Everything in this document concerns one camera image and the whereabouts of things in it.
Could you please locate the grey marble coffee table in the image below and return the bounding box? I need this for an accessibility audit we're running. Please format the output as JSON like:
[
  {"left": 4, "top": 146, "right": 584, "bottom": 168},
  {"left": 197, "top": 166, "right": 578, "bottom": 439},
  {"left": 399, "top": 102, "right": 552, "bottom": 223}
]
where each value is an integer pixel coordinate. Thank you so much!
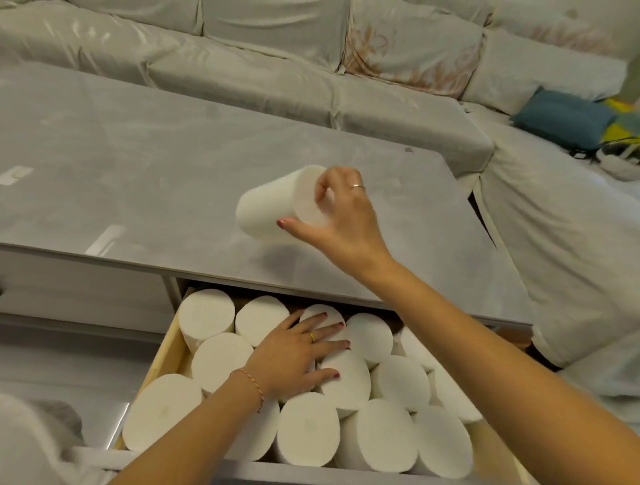
[{"left": 0, "top": 61, "right": 536, "bottom": 350}]

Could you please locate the white cord bundle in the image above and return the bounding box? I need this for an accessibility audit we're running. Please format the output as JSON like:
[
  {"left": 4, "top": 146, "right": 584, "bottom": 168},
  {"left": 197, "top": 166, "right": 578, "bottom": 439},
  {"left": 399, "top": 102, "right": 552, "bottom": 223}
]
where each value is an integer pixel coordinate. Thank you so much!
[{"left": 595, "top": 142, "right": 640, "bottom": 182}]

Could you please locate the light wooden drawer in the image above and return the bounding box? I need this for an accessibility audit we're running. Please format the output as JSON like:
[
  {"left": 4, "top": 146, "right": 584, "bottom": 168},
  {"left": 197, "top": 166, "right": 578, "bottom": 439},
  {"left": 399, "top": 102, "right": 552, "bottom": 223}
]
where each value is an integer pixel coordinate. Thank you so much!
[{"left": 112, "top": 282, "right": 538, "bottom": 485}]

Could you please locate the person's left hand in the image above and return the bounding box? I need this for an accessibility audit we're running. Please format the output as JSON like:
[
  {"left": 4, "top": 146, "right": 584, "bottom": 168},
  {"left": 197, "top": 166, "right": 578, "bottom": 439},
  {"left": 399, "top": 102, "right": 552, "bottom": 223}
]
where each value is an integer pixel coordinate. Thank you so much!
[{"left": 231, "top": 310, "right": 352, "bottom": 400}]

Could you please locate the yellow cloth item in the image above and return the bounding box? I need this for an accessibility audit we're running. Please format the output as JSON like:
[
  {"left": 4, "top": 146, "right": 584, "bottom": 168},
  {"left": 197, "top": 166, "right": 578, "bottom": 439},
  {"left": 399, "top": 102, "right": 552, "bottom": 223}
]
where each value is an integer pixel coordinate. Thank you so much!
[{"left": 599, "top": 97, "right": 640, "bottom": 146}]

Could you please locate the floral print back cushion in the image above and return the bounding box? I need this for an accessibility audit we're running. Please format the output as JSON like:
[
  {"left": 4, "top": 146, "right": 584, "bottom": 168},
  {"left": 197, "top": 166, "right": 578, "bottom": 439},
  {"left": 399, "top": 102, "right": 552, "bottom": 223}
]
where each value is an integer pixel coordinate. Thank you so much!
[
  {"left": 342, "top": 0, "right": 486, "bottom": 98},
  {"left": 485, "top": 0, "right": 640, "bottom": 62}
]

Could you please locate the black cable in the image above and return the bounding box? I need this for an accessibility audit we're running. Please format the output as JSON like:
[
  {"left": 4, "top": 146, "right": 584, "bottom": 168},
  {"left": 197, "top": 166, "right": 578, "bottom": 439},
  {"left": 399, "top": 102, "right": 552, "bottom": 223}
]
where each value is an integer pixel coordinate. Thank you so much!
[{"left": 569, "top": 134, "right": 640, "bottom": 162}]

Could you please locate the pile of white paper rolls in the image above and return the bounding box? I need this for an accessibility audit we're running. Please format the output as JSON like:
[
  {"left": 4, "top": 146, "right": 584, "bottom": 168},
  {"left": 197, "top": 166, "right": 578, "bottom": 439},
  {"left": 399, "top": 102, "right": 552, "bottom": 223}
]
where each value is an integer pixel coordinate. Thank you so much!
[{"left": 122, "top": 289, "right": 483, "bottom": 474}]

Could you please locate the grey fluffy cloth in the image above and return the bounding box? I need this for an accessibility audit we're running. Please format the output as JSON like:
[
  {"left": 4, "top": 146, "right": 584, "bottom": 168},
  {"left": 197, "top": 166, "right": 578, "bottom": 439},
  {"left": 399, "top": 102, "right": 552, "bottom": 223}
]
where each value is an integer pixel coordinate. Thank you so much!
[{"left": 0, "top": 392, "right": 121, "bottom": 485}]

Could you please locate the white tissue roll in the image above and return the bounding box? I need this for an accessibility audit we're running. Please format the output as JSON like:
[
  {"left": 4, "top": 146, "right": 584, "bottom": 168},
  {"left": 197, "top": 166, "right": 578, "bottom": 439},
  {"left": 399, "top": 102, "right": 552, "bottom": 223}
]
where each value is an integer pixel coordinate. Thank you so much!
[{"left": 235, "top": 165, "right": 335, "bottom": 244}]

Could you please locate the beige corner sofa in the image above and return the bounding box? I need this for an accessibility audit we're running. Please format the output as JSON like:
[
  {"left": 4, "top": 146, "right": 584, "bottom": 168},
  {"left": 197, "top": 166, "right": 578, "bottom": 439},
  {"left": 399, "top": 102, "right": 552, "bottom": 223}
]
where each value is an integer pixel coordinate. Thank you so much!
[{"left": 0, "top": 0, "right": 640, "bottom": 418}]

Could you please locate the teal pillow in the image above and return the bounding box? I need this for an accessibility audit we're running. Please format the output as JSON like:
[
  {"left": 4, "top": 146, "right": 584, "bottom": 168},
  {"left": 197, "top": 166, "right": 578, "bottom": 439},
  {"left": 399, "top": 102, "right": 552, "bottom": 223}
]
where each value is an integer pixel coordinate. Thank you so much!
[{"left": 510, "top": 87, "right": 618, "bottom": 153}]

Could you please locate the person's right forearm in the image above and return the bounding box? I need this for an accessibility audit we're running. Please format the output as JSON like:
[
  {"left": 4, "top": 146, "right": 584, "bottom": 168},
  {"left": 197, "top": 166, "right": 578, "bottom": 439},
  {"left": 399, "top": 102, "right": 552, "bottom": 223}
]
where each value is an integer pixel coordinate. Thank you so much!
[{"left": 369, "top": 257, "right": 640, "bottom": 485}]

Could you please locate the person's right hand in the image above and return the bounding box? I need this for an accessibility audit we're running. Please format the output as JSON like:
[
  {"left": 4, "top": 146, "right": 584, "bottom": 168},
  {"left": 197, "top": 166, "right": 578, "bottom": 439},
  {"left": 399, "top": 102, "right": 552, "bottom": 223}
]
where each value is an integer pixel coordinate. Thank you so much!
[{"left": 276, "top": 166, "right": 396, "bottom": 283}]

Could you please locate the plain beige back cushion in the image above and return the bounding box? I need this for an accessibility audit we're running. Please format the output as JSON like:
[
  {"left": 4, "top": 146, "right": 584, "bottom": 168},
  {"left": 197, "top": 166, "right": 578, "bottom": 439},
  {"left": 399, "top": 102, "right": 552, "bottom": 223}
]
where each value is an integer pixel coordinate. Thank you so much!
[
  {"left": 200, "top": 0, "right": 351, "bottom": 73},
  {"left": 65, "top": 0, "right": 203, "bottom": 37},
  {"left": 460, "top": 27, "right": 628, "bottom": 116}
]

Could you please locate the thin braided bracelet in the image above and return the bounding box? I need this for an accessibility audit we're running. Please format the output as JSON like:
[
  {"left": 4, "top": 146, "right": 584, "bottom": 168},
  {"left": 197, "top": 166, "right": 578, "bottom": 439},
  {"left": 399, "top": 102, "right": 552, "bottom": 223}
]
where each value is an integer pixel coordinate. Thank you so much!
[{"left": 229, "top": 368, "right": 266, "bottom": 414}]

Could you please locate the person's left forearm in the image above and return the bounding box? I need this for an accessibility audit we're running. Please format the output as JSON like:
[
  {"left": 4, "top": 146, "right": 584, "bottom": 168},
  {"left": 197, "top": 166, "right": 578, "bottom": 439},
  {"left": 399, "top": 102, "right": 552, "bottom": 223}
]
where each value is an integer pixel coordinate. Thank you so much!
[{"left": 107, "top": 371, "right": 278, "bottom": 485}]

